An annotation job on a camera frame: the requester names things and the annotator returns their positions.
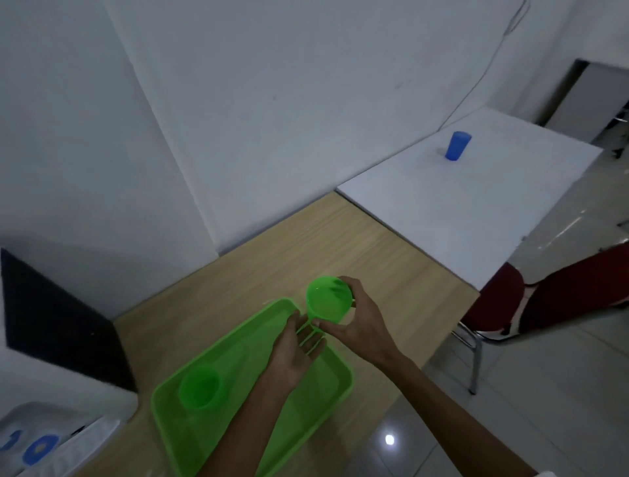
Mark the person's right hand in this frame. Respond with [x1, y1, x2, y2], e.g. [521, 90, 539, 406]
[312, 275, 406, 370]

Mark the person's left hand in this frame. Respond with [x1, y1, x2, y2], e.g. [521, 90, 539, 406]
[267, 309, 328, 394]

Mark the green plastic cup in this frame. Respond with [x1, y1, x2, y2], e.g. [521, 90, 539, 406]
[305, 276, 354, 326]
[178, 364, 226, 411]

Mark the green plastic tray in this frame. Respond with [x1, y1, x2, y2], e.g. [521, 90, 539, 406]
[149, 296, 356, 477]

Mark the blue plastic cup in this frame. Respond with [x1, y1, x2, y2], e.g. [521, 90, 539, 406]
[444, 130, 473, 162]

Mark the person's left forearm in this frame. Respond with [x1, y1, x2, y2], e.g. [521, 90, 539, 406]
[196, 375, 291, 477]

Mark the person's right forearm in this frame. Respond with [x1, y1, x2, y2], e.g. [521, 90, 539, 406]
[381, 354, 539, 477]

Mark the light wooden table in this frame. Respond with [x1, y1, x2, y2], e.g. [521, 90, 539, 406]
[68, 190, 482, 477]

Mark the red chair with metal legs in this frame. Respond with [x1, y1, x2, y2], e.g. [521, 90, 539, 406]
[451, 243, 629, 396]

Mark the large white table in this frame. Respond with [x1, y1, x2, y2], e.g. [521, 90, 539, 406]
[335, 106, 604, 292]

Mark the white water dispenser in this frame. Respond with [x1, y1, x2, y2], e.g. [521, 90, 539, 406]
[0, 248, 140, 477]

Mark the white wall cable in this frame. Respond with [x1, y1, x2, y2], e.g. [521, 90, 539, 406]
[437, 0, 531, 132]

